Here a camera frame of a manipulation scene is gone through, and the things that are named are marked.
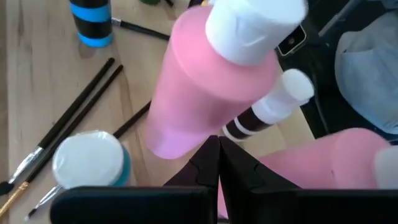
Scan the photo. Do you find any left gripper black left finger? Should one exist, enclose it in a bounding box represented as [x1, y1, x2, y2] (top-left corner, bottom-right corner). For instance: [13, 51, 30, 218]
[50, 135, 221, 224]

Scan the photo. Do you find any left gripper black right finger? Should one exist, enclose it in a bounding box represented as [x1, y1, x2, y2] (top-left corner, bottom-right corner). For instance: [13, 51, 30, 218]
[219, 136, 398, 224]

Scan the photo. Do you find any large pink paint bottle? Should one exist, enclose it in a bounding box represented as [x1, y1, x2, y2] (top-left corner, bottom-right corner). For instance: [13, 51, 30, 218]
[217, 127, 398, 219]
[144, 0, 308, 160]

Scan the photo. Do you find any small teal paint bottle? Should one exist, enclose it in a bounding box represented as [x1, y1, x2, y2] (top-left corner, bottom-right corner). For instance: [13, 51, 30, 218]
[52, 129, 132, 190]

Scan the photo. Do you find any small white paint bottle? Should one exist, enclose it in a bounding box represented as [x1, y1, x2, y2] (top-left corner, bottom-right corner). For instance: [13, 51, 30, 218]
[221, 68, 315, 142]

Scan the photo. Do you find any gold-ferruled black paint brush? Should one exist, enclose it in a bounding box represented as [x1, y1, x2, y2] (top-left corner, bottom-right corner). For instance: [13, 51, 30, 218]
[0, 64, 124, 218]

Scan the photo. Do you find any small light blue paint bottle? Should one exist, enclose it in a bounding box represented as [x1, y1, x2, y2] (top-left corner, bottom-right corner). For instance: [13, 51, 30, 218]
[68, 0, 114, 49]

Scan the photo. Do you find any person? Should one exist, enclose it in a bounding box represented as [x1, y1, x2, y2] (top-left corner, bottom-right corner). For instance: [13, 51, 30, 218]
[334, 0, 398, 135]

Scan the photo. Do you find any black-handled paint brush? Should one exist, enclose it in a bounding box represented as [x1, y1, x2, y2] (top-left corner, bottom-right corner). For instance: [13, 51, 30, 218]
[0, 57, 116, 197]
[24, 100, 152, 222]
[111, 17, 171, 42]

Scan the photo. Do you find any black white-rimmed small camera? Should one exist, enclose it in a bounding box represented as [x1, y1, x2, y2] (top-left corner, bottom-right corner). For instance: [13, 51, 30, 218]
[275, 24, 308, 57]

